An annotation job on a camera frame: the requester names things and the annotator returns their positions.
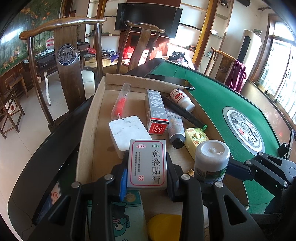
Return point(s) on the yellow round case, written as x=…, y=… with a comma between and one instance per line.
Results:
x=164, y=227

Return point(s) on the white power adapter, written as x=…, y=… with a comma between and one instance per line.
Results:
x=127, y=134

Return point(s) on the wooden tv cabinet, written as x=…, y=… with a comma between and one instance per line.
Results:
x=161, y=46

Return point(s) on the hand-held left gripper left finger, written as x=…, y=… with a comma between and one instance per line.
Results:
x=123, y=183

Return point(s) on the black phone stand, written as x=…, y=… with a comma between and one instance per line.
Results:
x=283, y=149

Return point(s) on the dark clothes pile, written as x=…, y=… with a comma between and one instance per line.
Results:
x=178, y=56

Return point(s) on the low wooden table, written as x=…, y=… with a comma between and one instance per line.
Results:
x=104, y=60

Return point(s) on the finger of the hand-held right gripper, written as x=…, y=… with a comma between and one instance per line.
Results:
x=240, y=171

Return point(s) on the small white medicine box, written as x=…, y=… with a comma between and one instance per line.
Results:
x=148, y=164

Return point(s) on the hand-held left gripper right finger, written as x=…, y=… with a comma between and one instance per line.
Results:
x=172, y=180

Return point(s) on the dark wooden desk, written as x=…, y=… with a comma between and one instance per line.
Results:
x=44, y=60

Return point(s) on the clear packet red item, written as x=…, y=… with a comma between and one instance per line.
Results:
x=121, y=102

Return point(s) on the white bottle red label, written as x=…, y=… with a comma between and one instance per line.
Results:
x=181, y=97

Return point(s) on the cardboard box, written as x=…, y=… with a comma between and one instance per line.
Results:
x=101, y=143

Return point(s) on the wooden window frame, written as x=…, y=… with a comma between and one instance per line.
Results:
x=270, y=34

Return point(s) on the tissue pack cartoon print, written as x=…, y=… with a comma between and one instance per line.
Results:
x=129, y=217

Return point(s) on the pale yellow plastic case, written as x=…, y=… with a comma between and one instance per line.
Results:
x=194, y=138

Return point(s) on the round table control panel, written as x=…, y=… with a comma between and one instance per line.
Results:
x=242, y=129

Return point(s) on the grey floral hand cream tube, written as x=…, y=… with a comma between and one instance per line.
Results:
x=175, y=126

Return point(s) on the black television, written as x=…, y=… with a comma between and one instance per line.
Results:
x=148, y=19

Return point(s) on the white tower air conditioner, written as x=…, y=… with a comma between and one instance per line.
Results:
x=253, y=53

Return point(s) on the black slim tube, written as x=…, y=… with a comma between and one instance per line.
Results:
x=185, y=113

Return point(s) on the maroon cloth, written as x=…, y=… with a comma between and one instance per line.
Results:
x=235, y=76

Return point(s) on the red and grey carton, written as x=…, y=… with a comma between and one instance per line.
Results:
x=156, y=109

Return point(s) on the black phone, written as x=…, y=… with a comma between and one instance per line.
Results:
x=171, y=81

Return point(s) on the framed floral painting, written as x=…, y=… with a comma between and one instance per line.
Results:
x=20, y=34

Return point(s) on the wooden folding chair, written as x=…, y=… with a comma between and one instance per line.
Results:
x=4, y=97

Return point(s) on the white bottle green label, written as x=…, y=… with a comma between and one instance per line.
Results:
x=211, y=160

